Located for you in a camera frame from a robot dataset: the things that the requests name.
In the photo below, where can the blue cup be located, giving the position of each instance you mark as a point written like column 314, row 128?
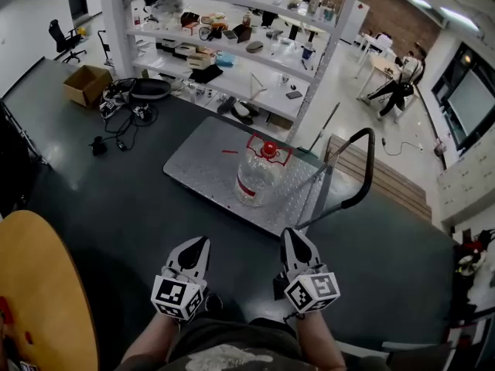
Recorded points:
column 308, row 52

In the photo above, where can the black office chair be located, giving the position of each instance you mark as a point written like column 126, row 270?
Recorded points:
column 62, row 41

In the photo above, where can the blue tissue pack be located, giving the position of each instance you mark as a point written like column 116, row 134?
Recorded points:
column 225, row 59

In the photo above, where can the black white slipper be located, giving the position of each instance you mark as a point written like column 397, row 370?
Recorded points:
column 245, row 113

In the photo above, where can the person's left forearm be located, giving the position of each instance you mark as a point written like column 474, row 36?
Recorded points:
column 151, row 342

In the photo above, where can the wooden triangle frame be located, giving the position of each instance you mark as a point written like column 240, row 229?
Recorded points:
column 258, row 93

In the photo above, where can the dark spare gripper device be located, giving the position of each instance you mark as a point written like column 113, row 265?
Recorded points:
column 141, row 112

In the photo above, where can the black folding hand trolley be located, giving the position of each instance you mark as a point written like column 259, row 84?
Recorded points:
column 109, row 62

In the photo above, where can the grey oval pad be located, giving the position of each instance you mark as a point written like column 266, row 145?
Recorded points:
column 255, row 47

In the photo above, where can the grey small tray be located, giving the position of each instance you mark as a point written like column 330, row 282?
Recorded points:
column 230, row 35

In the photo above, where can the red plastic block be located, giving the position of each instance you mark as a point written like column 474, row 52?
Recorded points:
column 5, row 311

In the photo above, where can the black power adapter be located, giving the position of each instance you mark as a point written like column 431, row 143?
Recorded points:
column 121, row 145

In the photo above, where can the person's dark patterned shirt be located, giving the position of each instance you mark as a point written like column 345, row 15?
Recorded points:
column 232, row 334

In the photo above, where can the black tray box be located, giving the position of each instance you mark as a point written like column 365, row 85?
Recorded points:
column 189, row 18

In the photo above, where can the black framed display screen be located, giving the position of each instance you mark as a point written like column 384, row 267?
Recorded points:
column 472, row 103

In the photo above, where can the clear water jug red cap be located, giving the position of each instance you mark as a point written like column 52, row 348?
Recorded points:
column 257, row 176

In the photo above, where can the open cardboard box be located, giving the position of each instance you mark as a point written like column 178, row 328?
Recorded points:
column 87, row 87

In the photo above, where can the white drawer cabinet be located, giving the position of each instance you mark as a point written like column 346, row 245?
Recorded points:
column 468, row 184

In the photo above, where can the person's right forearm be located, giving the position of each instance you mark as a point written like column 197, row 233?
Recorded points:
column 321, row 342

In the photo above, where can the dark brown chair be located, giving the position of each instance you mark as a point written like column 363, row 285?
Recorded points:
column 417, row 359

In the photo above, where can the black fabric pouch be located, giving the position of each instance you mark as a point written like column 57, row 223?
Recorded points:
column 98, row 147

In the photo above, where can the black pen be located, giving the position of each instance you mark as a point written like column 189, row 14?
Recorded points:
column 304, row 65

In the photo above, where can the glass jar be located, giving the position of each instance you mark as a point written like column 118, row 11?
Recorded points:
column 247, row 19

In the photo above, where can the black phone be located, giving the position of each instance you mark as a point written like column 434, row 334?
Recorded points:
column 294, row 94

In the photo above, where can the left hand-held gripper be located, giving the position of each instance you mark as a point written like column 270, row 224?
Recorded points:
column 174, row 294

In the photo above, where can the ceiling light panel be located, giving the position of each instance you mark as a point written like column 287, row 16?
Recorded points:
column 460, row 18
column 420, row 2

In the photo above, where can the white spare gripper device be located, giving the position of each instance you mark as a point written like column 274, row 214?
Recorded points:
column 112, row 106

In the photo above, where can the black oval hard case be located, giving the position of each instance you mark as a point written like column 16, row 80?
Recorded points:
column 151, row 89

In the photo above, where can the red black equipment heap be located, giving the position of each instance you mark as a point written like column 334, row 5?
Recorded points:
column 472, row 253

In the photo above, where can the grey metal platform cart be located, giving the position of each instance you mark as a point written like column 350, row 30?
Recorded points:
column 205, row 168

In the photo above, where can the dark brown open box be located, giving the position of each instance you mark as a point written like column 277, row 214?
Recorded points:
column 243, row 33

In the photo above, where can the wooden slatted step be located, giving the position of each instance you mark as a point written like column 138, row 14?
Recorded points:
column 402, row 191

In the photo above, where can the small white bottle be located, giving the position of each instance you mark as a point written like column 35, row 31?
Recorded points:
column 137, row 18

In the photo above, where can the round wooden table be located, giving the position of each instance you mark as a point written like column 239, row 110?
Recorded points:
column 42, row 276

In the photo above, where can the white metal shelving unit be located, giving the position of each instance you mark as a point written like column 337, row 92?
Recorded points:
column 276, row 103

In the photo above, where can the thin red strip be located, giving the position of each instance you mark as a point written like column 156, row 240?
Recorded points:
column 230, row 152

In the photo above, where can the white refrigerator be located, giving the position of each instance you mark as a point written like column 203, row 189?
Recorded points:
column 357, row 21

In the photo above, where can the person's left black shoe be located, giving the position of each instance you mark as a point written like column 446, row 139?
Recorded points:
column 214, row 302

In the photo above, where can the small black-white patterned block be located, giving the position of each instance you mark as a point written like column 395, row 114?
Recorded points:
column 29, row 366

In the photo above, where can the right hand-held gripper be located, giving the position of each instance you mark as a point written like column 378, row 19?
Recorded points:
column 317, row 288

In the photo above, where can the black cloth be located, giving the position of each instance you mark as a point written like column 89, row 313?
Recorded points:
column 205, row 73

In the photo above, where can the beige storage box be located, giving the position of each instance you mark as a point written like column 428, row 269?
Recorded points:
column 199, row 61

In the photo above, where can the black folding fabric stand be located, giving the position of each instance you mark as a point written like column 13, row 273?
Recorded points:
column 15, row 168

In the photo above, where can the light wooden desk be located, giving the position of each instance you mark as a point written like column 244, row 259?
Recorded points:
column 381, row 66

